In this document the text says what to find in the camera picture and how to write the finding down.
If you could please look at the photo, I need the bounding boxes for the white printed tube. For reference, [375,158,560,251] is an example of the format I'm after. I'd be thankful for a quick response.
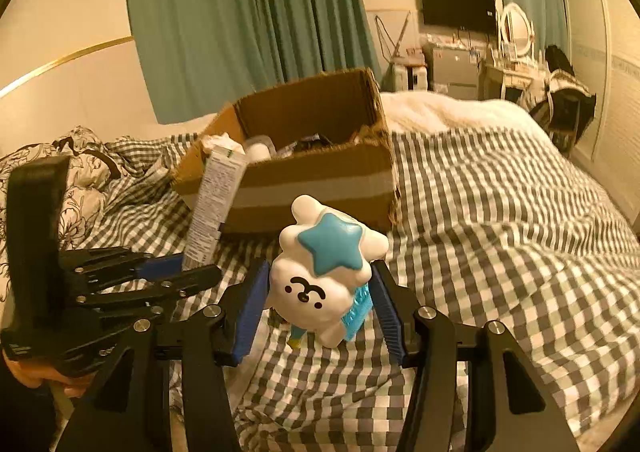
[182,134,247,271]

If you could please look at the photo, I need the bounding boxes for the white star character brush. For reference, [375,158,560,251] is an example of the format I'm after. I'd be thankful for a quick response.
[266,194,390,348]

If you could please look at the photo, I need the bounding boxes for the white cylinder bottle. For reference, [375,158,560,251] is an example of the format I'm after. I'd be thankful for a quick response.
[244,142,271,163]

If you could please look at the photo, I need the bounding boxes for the person's hand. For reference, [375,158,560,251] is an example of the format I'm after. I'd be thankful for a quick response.
[2,351,96,399]

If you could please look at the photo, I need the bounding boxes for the floral duvet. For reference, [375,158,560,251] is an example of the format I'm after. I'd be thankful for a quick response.
[0,125,124,283]

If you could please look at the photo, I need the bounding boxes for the brown cardboard box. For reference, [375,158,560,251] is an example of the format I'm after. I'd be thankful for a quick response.
[169,66,399,236]

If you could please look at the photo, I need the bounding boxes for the grey checked bed sheet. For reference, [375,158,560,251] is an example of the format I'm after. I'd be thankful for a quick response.
[84,124,640,452]

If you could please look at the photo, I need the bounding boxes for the cream knitted blanket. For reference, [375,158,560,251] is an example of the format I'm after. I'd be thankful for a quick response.
[144,88,542,138]

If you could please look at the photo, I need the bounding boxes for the white stacked storage crates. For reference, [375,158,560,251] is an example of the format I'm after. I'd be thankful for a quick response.
[383,62,428,93]

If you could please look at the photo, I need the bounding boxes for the chair with clothes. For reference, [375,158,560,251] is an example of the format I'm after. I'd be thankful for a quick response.
[518,45,597,157]

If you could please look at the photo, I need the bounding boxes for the grey mini fridge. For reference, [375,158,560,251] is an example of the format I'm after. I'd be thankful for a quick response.
[423,43,480,100]

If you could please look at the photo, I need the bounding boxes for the white dressing table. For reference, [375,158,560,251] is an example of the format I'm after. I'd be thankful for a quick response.
[478,61,547,104]

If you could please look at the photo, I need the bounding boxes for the white oval vanity mirror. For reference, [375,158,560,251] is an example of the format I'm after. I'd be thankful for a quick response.
[498,2,535,58]

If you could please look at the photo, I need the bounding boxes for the white louvred wardrobe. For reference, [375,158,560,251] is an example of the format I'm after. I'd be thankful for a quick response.
[565,0,639,225]

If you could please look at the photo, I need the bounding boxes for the black wall television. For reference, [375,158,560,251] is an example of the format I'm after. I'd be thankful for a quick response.
[422,0,497,35]

